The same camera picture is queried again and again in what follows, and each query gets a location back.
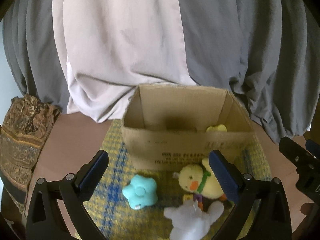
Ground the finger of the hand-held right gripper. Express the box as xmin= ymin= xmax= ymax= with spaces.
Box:
xmin=305 ymin=139 xmax=320 ymax=161
xmin=279 ymin=137 xmax=316 ymax=171

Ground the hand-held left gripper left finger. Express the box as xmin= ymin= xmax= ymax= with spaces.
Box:
xmin=25 ymin=149 xmax=110 ymax=240

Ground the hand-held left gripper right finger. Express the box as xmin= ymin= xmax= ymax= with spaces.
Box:
xmin=209 ymin=149 xmax=293 ymax=240

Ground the yellow duck plush toy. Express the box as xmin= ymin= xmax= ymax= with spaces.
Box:
xmin=178 ymin=157 xmax=228 ymax=202

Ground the teal flower toy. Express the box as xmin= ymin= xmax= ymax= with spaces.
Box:
xmin=122 ymin=175 xmax=158 ymax=209

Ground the cardboard box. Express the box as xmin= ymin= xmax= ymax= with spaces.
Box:
xmin=121 ymin=84 xmax=254 ymax=172

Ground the yellow blue woven mat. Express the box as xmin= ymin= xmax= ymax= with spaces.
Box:
xmin=82 ymin=119 xmax=273 ymax=240

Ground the small purple yellow toy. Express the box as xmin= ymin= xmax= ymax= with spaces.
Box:
xmin=182 ymin=194 xmax=204 ymax=210

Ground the yellow flower toy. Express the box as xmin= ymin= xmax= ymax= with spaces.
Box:
xmin=205 ymin=124 xmax=228 ymax=133

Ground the white plush toy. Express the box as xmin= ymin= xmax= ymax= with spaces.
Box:
xmin=164 ymin=200 xmax=224 ymax=240

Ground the brown patterned cloth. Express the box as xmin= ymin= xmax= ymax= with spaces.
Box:
xmin=0 ymin=94 xmax=62 ymax=205

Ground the grey curtain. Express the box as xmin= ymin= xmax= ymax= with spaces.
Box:
xmin=175 ymin=0 xmax=320 ymax=144
xmin=2 ymin=0 xmax=69 ymax=105

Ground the white curtain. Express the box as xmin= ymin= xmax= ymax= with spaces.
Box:
xmin=52 ymin=0 xmax=198 ymax=123

